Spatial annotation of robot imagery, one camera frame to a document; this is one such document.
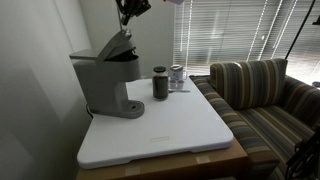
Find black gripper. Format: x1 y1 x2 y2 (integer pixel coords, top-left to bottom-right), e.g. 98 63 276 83
115 0 151 26

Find grey coffeemaker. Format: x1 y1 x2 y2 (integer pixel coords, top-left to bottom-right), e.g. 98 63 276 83
69 29 144 119

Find glass jar with black lid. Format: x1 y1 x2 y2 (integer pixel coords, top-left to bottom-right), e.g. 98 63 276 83
152 66 168 100

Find white lavender mug with lid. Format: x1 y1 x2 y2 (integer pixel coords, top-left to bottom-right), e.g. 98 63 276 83
170 65 183 81

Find white window blinds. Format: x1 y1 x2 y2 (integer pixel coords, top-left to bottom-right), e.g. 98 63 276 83
173 0 320 84

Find small coffee pod rear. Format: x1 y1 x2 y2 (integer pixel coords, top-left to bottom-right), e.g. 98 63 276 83
169 80 177 89

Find small coffee pod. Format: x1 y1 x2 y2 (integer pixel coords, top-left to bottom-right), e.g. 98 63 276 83
176 80 184 89
169 80 177 89

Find metal spoon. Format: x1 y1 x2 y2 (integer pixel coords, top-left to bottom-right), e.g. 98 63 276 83
168 89 191 93

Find small coffee pod front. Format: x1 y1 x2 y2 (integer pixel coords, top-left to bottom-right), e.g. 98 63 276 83
176 80 184 89

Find white table board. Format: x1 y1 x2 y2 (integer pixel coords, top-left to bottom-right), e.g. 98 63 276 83
77 79 233 169

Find striped sofa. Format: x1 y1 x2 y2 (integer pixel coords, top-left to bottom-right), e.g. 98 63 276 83
191 59 320 180

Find wooden table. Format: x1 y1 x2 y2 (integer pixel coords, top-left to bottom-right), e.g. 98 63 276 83
76 139 248 180

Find metal floor lamp pole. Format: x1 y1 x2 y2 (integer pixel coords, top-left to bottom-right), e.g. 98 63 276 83
285 0 316 59

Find dark object by window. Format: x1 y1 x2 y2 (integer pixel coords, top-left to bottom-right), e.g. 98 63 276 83
285 127 320 180

